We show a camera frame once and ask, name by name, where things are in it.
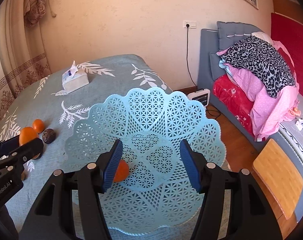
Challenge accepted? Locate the orange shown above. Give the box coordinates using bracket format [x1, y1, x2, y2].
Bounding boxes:
[113, 159, 129, 183]

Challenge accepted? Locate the white electric heater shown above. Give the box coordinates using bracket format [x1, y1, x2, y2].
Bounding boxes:
[187, 88, 211, 107]

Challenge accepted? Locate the wooden chair seat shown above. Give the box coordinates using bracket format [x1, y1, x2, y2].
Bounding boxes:
[253, 139, 303, 219]

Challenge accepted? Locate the light blue lattice fruit basket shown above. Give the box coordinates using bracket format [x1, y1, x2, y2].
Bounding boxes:
[63, 88, 226, 236]

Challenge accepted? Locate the red headboard panel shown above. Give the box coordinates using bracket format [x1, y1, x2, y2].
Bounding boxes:
[271, 13, 303, 96]

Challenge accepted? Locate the white tissue box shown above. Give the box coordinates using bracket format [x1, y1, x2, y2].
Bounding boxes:
[62, 61, 89, 94]

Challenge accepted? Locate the grey upholstered bed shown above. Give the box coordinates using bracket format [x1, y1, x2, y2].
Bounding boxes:
[197, 21, 303, 220]

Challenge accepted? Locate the pink quilt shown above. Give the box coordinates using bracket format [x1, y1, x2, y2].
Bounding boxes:
[217, 41, 299, 141]

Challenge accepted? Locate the beige patterned curtain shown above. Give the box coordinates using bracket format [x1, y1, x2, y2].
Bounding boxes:
[0, 0, 54, 122]

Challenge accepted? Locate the dark avocado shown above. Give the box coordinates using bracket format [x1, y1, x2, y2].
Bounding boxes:
[42, 128, 56, 144]

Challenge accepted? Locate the grey-green leaf tablecloth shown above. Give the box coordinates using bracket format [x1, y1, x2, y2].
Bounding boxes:
[0, 54, 232, 240]

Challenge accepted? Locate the black power cable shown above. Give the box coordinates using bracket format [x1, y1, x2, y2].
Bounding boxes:
[185, 26, 222, 120]

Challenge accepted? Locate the leopard print blanket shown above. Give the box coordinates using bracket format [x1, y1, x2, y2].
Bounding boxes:
[218, 36, 296, 98]

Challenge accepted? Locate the red quilt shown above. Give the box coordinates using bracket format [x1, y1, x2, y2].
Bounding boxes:
[213, 74, 254, 138]

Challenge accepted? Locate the white wall socket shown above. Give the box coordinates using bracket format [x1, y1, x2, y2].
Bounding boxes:
[183, 21, 197, 29]

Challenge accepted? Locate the orange tangerine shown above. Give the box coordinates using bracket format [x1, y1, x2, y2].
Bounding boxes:
[32, 119, 45, 134]
[19, 127, 39, 146]

